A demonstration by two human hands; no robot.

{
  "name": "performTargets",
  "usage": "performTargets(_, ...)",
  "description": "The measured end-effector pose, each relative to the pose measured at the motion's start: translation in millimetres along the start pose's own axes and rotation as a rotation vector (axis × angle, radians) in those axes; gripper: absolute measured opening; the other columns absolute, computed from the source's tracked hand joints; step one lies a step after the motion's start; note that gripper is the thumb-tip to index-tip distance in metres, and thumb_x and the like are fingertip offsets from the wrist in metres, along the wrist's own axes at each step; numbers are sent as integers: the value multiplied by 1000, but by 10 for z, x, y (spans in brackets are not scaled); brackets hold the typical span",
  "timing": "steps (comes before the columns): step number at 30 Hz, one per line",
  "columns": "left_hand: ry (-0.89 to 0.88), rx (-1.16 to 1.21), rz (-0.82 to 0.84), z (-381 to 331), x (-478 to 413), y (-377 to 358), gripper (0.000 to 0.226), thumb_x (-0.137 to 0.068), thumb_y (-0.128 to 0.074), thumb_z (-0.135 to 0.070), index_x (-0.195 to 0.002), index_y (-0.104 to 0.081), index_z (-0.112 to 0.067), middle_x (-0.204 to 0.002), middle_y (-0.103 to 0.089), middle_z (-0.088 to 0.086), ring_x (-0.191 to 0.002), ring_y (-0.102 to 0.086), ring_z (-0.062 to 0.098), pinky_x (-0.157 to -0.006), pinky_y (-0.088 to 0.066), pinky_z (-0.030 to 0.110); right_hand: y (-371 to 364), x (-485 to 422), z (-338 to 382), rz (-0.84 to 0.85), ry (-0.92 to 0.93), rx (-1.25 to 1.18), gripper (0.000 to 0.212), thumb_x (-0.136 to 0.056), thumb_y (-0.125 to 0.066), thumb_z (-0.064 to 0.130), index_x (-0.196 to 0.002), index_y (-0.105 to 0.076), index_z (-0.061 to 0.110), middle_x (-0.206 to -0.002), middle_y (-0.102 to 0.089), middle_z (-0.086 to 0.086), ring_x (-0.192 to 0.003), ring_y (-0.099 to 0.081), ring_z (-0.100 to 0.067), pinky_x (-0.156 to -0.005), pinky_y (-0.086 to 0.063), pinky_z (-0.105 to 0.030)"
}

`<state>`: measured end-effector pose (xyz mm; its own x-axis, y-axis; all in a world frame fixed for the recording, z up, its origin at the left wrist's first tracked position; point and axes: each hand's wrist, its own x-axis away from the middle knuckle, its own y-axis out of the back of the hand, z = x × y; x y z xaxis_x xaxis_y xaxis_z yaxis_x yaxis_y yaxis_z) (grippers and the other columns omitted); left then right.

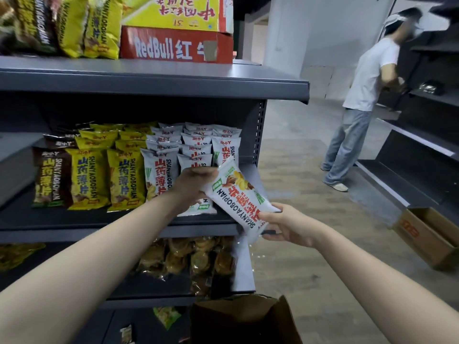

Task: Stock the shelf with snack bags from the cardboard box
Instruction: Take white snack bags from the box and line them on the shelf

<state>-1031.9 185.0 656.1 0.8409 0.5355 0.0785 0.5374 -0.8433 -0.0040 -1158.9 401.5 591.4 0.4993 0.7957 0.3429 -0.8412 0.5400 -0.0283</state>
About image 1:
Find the person's left hand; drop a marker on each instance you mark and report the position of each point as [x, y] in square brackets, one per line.
[192, 186]

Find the tan carton with red print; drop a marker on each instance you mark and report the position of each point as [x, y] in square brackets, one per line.
[426, 236]

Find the small white-brown packet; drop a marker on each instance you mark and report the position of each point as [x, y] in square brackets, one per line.
[127, 334]

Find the person's right forearm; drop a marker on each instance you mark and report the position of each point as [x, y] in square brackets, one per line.
[376, 283]

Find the person's left forearm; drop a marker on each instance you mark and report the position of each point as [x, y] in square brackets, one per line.
[89, 254]

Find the orange wrapped snacks on shelf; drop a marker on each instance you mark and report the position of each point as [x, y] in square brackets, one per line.
[18, 256]

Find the red carton with white lettering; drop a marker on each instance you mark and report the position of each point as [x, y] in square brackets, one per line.
[168, 46]

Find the brown snack packet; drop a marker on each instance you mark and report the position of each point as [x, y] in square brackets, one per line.
[59, 141]
[36, 25]
[52, 179]
[71, 133]
[84, 125]
[7, 28]

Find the person's right hand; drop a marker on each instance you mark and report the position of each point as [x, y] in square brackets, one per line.
[294, 227]

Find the dark grey metal shelf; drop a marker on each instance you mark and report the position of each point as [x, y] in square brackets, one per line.
[161, 82]

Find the yellow printed carton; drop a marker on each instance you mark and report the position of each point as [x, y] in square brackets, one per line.
[172, 12]

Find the brown cardboard box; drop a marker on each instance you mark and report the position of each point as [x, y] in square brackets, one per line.
[244, 322]

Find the pile of wrapped pastries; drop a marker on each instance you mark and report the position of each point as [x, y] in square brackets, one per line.
[190, 257]

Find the black wall shelving unit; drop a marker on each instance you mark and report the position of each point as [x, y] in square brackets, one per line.
[412, 168]

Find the metal bowl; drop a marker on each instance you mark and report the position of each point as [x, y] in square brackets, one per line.
[428, 88]

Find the yellow-green flat packet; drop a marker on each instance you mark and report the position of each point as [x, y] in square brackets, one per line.
[168, 317]

